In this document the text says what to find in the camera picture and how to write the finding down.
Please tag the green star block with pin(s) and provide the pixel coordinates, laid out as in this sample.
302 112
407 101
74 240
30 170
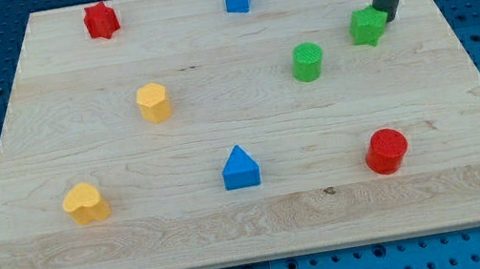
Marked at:
367 26

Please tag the light wooden board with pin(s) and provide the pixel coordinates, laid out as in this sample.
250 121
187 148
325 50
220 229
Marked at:
73 118

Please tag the yellow hexagon block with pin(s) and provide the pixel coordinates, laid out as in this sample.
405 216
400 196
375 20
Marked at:
154 103

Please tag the red star block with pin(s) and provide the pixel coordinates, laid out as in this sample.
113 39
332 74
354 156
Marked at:
101 21

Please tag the blue house-shaped block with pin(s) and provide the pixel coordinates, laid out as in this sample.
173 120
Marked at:
240 170

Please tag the red cylinder block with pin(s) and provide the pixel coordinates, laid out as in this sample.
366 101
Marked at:
386 151

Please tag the green cylinder block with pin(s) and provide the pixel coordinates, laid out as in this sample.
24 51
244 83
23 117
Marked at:
307 61

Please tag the yellow heart block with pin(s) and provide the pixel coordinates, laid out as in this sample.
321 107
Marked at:
84 204

